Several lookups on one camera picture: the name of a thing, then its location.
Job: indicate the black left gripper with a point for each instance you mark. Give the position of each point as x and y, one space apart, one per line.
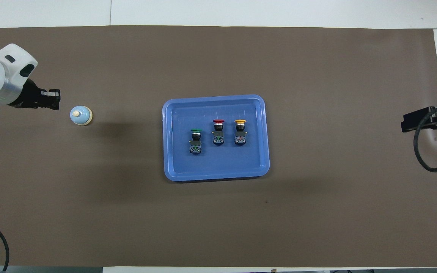
30 96

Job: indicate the green push button switch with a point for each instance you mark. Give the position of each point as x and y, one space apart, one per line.
195 141

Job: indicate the red push button switch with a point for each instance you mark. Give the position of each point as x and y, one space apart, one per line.
218 132

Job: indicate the yellow push button switch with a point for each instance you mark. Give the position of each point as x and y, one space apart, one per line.
240 132

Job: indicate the light blue desk bell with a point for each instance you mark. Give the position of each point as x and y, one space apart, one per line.
80 115

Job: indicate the blue plastic tray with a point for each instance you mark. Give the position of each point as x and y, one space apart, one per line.
218 163

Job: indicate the brown table mat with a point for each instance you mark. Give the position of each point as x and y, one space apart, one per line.
218 227

